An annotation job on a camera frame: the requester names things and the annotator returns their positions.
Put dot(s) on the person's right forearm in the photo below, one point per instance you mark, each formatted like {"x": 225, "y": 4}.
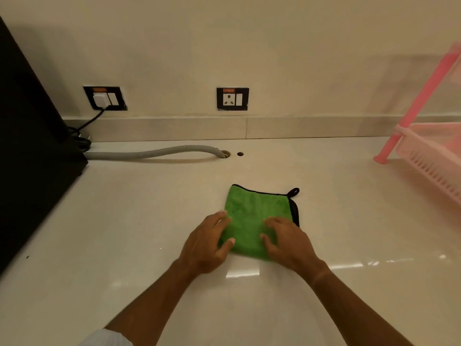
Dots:
{"x": 353, "y": 309}

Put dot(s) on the person's left forearm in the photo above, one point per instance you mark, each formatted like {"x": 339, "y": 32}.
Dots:
{"x": 155, "y": 302}

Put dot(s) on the black appliance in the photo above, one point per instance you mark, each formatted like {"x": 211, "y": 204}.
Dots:
{"x": 28, "y": 151}

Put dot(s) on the person's left middle finger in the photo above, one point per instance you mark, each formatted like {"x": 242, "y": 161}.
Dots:
{"x": 216, "y": 216}

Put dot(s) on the person's left thumb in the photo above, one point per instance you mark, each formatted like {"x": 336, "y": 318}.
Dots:
{"x": 225, "y": 246}

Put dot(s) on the person's right hand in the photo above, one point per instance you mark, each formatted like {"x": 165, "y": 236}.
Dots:
{"x": 293, "y": 246}

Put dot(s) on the person's left hand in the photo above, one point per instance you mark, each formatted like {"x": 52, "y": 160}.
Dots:
{"x": 201, "y": 246}

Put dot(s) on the person's right thumb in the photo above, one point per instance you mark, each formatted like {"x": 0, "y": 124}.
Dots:
{"x": 268, "y": 245}

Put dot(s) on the green microfibre cloth black trim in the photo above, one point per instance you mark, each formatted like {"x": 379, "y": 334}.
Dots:
{"x": 248, "y": 216}

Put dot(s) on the black wall socket with plug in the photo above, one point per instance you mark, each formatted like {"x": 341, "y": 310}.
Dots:
{"x": 117, "y": 99}

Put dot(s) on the white sleeve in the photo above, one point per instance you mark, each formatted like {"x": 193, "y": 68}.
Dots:
{"x": 106, "y": 338}

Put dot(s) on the black wall socket plate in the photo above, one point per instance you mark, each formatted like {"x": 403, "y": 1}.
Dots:
{"x": 232, "y": 99}

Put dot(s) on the white plug adapter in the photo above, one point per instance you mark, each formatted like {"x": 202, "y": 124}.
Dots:
{"x": 101, "y": 100}

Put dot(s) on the pink plastic dish rack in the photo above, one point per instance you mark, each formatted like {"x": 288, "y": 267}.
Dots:
{"x": 428, "y": 151}

